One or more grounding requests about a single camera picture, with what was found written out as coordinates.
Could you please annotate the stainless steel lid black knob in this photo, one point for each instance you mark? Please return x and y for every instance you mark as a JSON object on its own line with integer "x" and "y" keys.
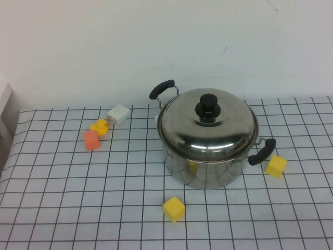
{"x": 182, "y": 130}

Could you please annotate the white power adapter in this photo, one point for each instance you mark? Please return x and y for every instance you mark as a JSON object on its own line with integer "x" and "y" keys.
{"x": 119, "y": 113}

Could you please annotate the yellow rubber duck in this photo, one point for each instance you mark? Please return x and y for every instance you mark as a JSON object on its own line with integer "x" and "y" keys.
{"x": 100, "y": 129}

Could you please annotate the orange foam cube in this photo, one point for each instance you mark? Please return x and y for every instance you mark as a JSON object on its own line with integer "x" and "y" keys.
{"x": 91, "y": 142}

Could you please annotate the yellow foam cube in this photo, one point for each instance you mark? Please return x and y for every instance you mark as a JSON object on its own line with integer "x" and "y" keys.
{"x": 275, "y": 166}
{"x": 173, "y": 209}

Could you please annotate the white black checkered tablecloth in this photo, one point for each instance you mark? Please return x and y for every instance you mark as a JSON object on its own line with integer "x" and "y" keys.
{"x": 78, "y": 208}

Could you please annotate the white furniture panel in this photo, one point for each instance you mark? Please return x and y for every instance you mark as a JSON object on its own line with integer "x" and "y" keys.
{"x": 5, "y": 117}

